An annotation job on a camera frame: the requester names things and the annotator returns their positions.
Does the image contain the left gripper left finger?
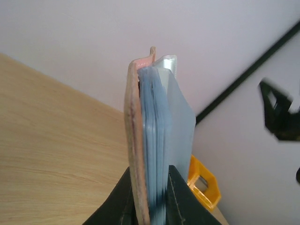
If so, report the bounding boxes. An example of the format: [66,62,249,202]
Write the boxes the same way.
[84,168,138,225]

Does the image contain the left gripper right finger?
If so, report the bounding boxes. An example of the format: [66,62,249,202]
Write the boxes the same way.
[166,165,219,225]

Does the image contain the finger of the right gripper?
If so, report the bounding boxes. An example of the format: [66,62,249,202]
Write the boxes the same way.
[259,79,300,142]

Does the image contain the pink leather card holder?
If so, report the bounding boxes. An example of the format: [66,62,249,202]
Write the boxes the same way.
[124,47,196,225]

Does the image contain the black card stack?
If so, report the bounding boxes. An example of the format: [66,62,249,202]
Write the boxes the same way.
[195,176,208,193]

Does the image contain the yellow bin with black cards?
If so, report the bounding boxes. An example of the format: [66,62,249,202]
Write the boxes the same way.
[187,155,221,211]

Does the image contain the right black frame post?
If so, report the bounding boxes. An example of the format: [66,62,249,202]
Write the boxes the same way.
[195,20,300,126]

